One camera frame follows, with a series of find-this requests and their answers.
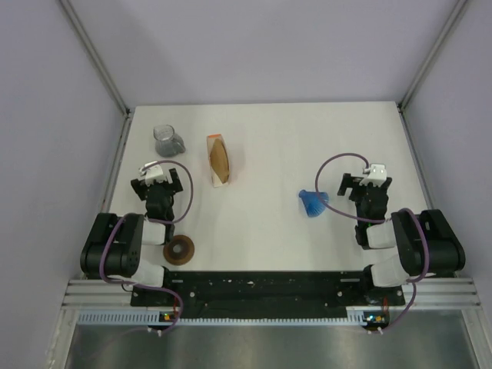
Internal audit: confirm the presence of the brown wooden dripper base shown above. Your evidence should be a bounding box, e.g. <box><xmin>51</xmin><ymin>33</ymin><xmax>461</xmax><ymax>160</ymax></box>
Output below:
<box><xmin>163</xmin><ymin>234</ymin><xmax>194</xmax><ymax>266</ymax></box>

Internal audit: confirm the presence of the orange coffee filter box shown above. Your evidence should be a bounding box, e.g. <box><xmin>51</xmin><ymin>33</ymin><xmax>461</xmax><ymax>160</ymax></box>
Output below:
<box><xmin>207</xmin><ymin>134</ymin><xmax>231</xmax><ymax>188</ymax></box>

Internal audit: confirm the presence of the aluminium frame rail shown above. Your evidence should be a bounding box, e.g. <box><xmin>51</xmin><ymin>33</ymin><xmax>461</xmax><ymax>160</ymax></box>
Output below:
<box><xmin>62</xmin><ymin>278</ymin><xmax>481</xmax><ymax>310</ymax></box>

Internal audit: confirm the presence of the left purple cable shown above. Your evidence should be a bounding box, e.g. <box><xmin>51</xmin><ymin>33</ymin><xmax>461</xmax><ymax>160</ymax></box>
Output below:
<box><xmin>99</xmin><ymin>160</ymin><xmax>194</xmax><ymax>285</ymax></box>

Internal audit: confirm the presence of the purple cable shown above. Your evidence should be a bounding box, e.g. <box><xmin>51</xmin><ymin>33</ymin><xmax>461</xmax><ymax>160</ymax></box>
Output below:
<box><xmin>314</xmin><ymin>153</ymin><xmax>430</xmax><ymax>331</ymax></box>
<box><xmin>99</xmin><ymin>160</ymin><xmax>194</xmax><ymax>285</ymax></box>

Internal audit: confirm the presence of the blue glass dripper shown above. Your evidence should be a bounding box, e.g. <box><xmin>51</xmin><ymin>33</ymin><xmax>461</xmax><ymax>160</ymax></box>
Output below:
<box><xmin>298</xmin><ymin>190</ymin><xmax>329</xmax><ymax>218</ymax></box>

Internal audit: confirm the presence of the black mounting base plate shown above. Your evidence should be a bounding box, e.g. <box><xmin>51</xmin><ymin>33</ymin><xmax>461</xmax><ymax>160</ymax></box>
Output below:
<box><xmin>130</xmin><ymin>270</ymin><xmax>407</xmax><ymax>319</ymax></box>

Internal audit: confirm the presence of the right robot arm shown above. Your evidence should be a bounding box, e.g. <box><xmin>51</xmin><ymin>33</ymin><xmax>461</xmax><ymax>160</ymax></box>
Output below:
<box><xmin>337</xmin><ymin>173</ymin><xmax>466</xmax><ymax>304</ymax></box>

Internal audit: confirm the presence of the glass coffee carafe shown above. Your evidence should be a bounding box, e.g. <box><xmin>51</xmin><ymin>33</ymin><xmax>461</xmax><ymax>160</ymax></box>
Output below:
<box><xmin>153</xmin><ymin>125</ymin><xmax>186</xmax><ymax>158</ymax></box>

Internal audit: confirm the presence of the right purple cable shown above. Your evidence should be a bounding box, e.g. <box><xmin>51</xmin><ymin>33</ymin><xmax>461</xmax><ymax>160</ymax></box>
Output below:
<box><xmin>314</xmin><ymin>153</ymin><xmax>430</xmax><ymax>331</ymax></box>

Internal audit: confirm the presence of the aluminium corner post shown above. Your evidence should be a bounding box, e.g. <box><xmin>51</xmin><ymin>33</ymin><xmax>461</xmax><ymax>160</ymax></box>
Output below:
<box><xmin>397</xmin><ymin>0</ymin><xmax>472</xmax><ymax>111</ymax></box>
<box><xmin>57</xmin><ymin>0</ymin><xmax>131</xmax><ymax>116</ymax></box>

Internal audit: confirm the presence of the left aluminium corner post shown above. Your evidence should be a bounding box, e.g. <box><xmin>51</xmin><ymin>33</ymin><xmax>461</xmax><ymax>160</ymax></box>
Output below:
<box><xmin>57</xmin><ymin>0</ymin><xmax>131</xmax><ymax>116</ymax></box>

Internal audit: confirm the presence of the right aluminium corner post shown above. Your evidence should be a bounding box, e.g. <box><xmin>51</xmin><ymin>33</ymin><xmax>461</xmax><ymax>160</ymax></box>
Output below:
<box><xmin>397</xmin><ymin>0</ymin><xmax>472</xmax><ymax>111</ymax></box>

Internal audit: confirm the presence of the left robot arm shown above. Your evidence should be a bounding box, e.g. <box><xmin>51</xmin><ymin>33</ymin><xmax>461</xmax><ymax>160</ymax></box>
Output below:
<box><xmin>80</xmin><ymin>166</ymin><xmax>183</xmax><ymax>305</ymax></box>

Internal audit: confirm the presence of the grey slotted cable duct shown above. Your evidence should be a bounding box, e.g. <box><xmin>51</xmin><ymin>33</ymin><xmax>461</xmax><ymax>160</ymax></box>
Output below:
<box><xmin>78</xmin><ymin>306</ymin><xmax>390</xmax><ymax>327</ymax></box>

